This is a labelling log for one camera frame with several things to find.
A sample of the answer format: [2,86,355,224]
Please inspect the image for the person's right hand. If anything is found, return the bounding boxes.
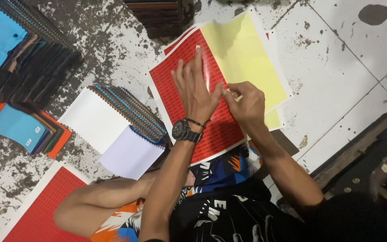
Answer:
[222,81,266,131]

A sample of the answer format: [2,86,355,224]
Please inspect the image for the person's left hand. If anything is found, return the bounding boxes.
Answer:
[171,46,223,122]

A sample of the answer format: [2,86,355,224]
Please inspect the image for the red sticker sheet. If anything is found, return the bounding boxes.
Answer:
[147,28,248,166]
[0,160,94,242]

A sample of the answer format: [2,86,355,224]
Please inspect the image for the stack of sticker sheets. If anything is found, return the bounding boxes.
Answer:
[161,8,294,132]

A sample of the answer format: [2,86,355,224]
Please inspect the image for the black wrist watch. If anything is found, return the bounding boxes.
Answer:
[171,119,204,144]

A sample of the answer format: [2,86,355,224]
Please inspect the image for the brown cardboard piece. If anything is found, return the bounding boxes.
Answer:
[256,129,300,180]

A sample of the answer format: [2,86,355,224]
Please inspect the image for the yellow backing sheet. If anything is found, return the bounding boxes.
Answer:
[199,11,288,113]

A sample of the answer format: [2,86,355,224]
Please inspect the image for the colourful patterned shorts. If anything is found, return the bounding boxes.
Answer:
[89,141,264,242]

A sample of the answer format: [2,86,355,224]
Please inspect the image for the pale lavender fabric swatch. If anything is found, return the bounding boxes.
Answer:
[99,125,166,181]

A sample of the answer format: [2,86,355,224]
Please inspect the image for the brown striped swatch stack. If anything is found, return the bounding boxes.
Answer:
[123,0,185,39]

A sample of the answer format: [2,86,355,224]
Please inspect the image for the white fabric swatch bundle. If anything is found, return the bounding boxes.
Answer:
[57,85,168,155]

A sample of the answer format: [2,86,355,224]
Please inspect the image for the black printed shirt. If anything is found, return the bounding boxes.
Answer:
[169,177,387,242]

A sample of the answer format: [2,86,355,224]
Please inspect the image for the dark wooden machine stand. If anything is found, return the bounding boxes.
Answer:
[277,112,387,220]

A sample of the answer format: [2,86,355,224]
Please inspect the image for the person's bare leg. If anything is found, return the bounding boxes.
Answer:
[53,170,196,239]

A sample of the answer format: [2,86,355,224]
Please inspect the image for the dark fabric swatch stack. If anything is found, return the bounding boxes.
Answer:
[0,36,84,110]

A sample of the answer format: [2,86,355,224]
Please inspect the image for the orange and blue swatch stack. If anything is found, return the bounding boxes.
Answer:
[0,101,73,160]

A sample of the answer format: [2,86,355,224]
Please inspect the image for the thin black bracelet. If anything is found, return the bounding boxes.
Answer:
[184,117,211,130]

